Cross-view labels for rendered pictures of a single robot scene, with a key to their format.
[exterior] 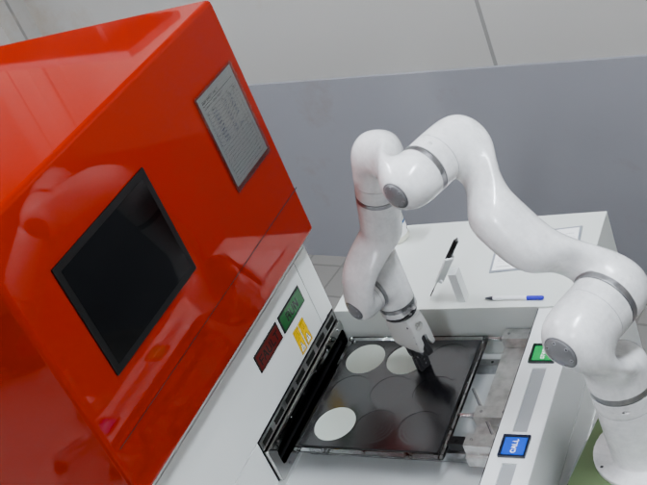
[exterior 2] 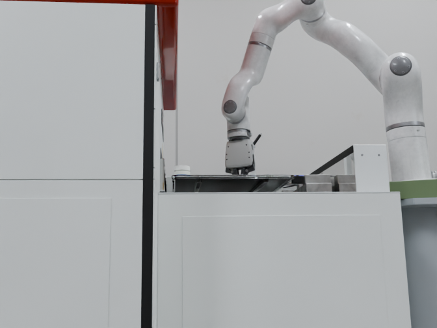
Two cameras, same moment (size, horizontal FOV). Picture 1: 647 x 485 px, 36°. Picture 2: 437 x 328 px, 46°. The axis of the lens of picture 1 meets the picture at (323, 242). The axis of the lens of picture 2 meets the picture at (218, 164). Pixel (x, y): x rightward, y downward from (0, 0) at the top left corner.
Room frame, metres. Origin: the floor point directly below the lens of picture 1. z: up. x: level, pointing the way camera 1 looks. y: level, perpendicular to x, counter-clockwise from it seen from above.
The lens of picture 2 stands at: (0.55, 1.12, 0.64)
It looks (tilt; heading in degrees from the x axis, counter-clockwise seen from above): 11 degrees up; 319
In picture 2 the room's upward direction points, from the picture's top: 1 degrees counter-clockwise
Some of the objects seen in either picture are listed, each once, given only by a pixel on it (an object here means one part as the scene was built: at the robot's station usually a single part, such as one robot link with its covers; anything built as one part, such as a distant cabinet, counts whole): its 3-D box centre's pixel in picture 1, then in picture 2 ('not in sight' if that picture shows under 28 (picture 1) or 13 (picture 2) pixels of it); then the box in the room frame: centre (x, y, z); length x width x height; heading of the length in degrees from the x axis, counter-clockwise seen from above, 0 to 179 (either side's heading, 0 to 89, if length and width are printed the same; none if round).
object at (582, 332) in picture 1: (596, 345); (401, 92); (1.34, -0.36, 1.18); 0.19 x 0.12 x 0.24; 122
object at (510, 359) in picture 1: (506, 399); (304, 196); (1.65, -0.23, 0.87); 0.36 x 0.08 x 0.03; 144
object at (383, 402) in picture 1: (391, 392); (226, 185); (1.79, 0.00, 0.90); 0.34 x 0.34 x 0.01; 54
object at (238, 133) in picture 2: (398, 305); (239, 136); (1.83, -0.10, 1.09); 0.09 x 0.08 x 0.03; 28
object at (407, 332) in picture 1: (406, 325); (239, 153); (1.83, -0.09, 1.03); 0.10 x 0.07 x 0.11; 28
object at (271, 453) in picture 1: (310, 395); (163, 186); (1.91, 0.18, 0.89); 0.44 x 0.02 x 0.10; 144
